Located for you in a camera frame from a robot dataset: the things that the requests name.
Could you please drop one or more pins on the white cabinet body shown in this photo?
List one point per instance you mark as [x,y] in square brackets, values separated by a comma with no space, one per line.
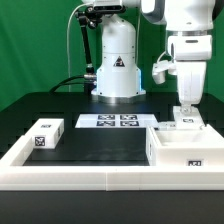
[204,147]

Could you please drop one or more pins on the flat white base plate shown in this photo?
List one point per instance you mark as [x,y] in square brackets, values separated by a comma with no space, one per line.
[116,121]

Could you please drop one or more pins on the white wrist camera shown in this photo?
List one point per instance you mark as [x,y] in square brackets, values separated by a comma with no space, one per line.
[159,69]

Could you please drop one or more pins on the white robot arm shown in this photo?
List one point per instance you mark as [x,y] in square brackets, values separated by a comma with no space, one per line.
[118,77]

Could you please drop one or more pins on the white cabinet door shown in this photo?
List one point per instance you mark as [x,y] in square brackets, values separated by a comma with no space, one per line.
[192,121]
[168,125]

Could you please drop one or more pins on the white cabinet top block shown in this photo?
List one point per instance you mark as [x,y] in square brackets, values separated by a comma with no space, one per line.
[46,133]

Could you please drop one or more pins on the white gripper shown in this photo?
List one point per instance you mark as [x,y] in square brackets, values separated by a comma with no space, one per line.
[190,55]

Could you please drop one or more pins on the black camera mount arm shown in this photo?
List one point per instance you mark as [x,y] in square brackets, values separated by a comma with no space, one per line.
[87,21]

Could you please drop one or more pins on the white U-shaped frame border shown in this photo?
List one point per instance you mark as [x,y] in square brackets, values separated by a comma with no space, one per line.
[15,175]

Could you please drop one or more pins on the black camera on mount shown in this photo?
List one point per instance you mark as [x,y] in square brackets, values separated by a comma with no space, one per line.
[111,9]

